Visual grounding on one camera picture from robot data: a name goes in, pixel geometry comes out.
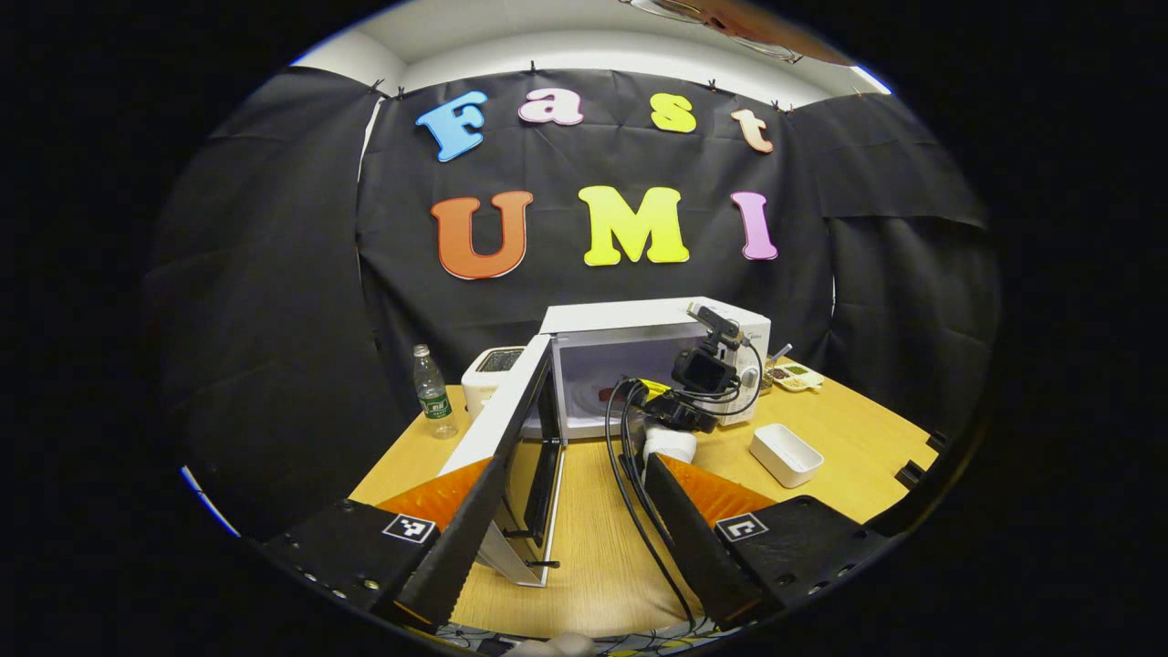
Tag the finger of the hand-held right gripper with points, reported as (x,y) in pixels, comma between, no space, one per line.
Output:
(650,392)

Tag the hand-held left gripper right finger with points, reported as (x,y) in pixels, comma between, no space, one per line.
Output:
(693,547)

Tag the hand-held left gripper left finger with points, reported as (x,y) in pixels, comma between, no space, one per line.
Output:
(447,566)

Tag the brown roasted meat piece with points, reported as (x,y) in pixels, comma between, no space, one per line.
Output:
(610,394)

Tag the white microwave oven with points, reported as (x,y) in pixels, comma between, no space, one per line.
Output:
(639,319)

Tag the ribbed glass cup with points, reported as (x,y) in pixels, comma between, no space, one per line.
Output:
(768,379)

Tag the striped drinking straw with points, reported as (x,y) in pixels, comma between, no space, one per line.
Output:
(782,351)

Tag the white divided dish with grains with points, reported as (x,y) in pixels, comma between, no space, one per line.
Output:
(796,376)

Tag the white rectangular plastic tray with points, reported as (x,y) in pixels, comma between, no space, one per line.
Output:
(785,452)

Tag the white toaster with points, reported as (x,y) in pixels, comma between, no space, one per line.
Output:
(493,383)

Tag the clear plastic water bottle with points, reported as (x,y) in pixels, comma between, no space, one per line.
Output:
(434,397)

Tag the ceiling light panel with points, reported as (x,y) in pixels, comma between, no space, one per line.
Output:
(873,80)

